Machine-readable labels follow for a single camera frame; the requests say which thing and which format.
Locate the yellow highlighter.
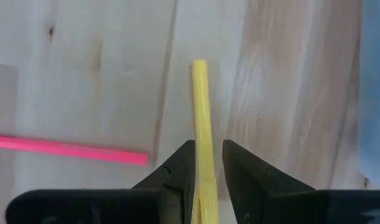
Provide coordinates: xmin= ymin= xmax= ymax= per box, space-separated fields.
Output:
xmin=191 ymin=59 xmax=220 ymax=224

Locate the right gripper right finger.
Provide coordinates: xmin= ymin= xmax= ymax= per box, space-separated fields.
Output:
xmin=222 ymin=139 xmax=321 ymax=224

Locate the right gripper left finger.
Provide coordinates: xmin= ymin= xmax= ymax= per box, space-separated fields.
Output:
xmin=132 ymin=139 xmax=197 ymax=224

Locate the pink highlighter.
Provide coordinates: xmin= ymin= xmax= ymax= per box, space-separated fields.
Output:
xmin=0 ymin=134 xmax=149 ymax=166

